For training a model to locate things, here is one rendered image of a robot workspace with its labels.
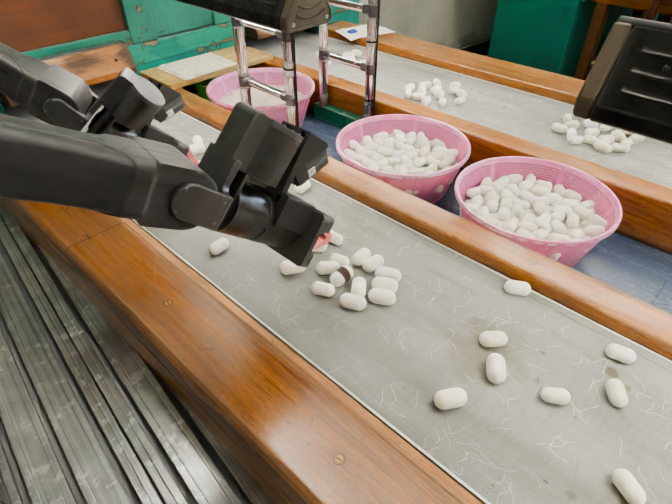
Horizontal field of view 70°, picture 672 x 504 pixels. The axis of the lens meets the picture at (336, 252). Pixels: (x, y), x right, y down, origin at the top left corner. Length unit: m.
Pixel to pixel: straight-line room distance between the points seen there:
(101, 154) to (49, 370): 0.43
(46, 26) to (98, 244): 0.68
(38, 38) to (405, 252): 0.97
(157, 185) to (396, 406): 0.34
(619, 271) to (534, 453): 0.45
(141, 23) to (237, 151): 0.99
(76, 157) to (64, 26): 0.98
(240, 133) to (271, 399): 0.27
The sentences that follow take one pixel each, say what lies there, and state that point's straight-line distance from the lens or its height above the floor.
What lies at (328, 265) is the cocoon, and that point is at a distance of 0.69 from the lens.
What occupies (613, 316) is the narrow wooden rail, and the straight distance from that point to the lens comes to 0.70.
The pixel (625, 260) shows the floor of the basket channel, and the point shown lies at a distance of 0.96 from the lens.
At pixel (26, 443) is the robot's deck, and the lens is 0.72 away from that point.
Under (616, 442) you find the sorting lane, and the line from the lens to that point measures 0.61.
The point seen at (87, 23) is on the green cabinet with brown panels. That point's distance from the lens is 1.39.
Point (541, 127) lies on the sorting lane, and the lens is 1.21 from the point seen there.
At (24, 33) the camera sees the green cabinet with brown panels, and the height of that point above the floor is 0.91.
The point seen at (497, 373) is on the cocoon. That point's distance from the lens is 0.59.
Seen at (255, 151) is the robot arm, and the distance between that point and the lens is 0.48.
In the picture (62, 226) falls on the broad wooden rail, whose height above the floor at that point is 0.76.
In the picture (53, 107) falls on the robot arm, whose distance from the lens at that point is 0.82.
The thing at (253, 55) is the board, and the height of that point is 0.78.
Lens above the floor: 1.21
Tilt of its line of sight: 39 degrees down
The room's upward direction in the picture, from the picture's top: straight up
